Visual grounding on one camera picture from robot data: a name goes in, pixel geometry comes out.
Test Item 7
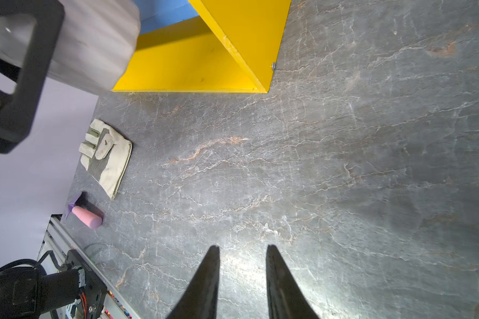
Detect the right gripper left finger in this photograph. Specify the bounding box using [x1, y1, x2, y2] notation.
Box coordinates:
[167, 245, 220, 318]

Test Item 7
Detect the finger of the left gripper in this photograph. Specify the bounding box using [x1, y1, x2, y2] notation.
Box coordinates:
[0, 1, 65, 154]

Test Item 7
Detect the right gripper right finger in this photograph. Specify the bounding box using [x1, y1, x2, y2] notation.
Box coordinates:
[266, 245, 318, 319]

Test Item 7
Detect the orange flower pot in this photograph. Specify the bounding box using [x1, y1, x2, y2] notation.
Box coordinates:
[0, 0, 141, 95]

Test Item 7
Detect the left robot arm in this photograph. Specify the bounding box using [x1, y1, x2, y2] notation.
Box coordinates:
[0, 1, 81, 318]

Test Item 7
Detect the yellow rack with coloured shelves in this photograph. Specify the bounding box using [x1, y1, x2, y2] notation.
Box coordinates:
[113, 1, 291, 94]

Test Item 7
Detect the beige garden glove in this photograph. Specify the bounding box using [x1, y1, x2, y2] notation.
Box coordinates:
[79, 119, 133, 199]

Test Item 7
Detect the purple pink garden trowel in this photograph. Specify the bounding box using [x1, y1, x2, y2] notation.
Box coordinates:
[61, 192, 103, 229]

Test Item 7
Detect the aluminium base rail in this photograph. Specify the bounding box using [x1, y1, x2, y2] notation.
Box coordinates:
[38, 216, 141, 319]

